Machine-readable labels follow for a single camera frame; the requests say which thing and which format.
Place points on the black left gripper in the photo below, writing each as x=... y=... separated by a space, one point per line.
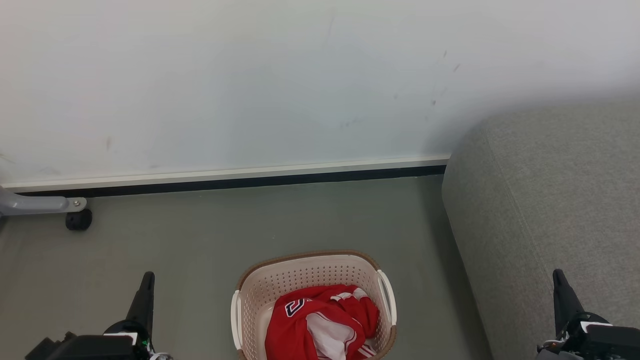
x=125 y=328

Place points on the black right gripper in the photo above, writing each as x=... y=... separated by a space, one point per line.
x=580 y=318

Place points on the red jersey with navy print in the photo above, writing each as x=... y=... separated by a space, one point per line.
x=290 y=330

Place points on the beige perforated plastic laundry basket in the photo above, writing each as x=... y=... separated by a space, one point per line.
x=300 y=272

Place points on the grey fabric sofa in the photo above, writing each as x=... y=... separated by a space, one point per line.
x=550 y=200

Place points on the black caster wheel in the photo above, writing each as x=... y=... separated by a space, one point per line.
x=79 y=220

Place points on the grey metal stand leg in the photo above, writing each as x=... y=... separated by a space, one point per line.
x=35 y=204

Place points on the white baseboard strip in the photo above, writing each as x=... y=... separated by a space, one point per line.
x=225 y=175

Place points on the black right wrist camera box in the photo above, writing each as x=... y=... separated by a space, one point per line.
x=610 y=342

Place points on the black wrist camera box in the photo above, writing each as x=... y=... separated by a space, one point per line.
x=85 y=348
x=610 y=342

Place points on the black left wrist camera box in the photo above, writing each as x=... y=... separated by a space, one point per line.
x=85 y=348

